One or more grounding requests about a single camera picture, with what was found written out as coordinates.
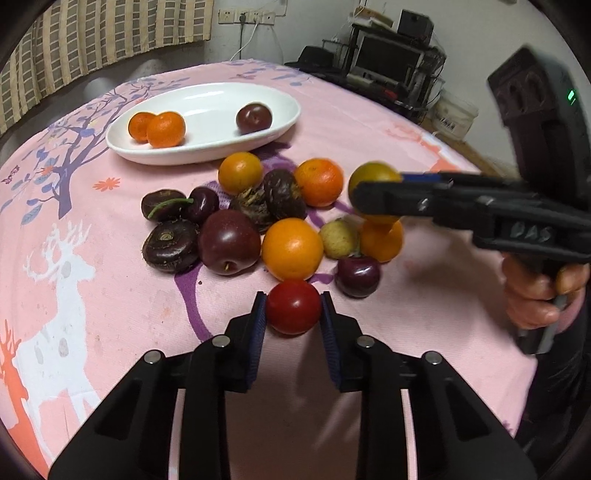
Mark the monitor screen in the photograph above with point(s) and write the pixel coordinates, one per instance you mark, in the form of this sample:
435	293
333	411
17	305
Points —
390	57

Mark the black speaker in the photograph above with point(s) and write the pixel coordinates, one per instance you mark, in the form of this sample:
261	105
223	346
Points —
415	24

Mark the person's right forearm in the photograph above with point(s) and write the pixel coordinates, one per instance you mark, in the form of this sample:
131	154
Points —
561	392

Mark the cardboard box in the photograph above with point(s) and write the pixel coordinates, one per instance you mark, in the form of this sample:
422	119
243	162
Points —
375	17

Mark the yellow-green orange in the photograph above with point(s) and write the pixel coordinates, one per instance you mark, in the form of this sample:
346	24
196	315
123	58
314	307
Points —
371	174

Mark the black shelf rack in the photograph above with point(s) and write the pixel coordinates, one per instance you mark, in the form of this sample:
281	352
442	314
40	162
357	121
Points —
429	69

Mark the white wall socket strip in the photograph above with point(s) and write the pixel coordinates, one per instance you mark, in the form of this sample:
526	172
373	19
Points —
246	16

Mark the pink printed tablecloth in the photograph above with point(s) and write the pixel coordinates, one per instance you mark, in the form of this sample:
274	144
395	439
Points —
101	286

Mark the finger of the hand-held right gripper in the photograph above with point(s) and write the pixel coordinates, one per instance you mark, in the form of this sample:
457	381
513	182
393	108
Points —
422	176
392	199

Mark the person's right hand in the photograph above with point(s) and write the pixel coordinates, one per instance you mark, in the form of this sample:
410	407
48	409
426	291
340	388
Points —
528	295

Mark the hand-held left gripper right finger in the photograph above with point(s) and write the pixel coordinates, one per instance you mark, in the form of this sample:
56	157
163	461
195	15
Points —
329	341

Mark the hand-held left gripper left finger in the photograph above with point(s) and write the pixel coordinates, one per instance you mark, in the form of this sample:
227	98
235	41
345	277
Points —
256	341

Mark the small orange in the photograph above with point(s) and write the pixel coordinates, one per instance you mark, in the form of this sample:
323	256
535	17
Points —
137	126
166	130

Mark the white bucket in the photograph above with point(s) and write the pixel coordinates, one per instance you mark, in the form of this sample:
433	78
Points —
455	113

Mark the dark water chestnut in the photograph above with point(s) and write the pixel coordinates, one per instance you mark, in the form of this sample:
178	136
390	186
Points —
282	194
170	244
249	207
159	205

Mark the checked curtain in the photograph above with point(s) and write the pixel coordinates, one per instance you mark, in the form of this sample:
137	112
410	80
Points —
83	46

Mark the small yellow-green fruit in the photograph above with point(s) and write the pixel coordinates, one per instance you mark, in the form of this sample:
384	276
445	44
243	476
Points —
338	238

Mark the white oval plate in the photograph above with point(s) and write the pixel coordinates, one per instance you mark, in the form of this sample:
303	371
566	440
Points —
207	110

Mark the red tomato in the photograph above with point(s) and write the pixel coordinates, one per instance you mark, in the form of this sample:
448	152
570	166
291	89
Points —
294	307

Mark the large dark purple plum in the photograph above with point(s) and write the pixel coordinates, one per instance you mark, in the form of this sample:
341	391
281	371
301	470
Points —
228	242

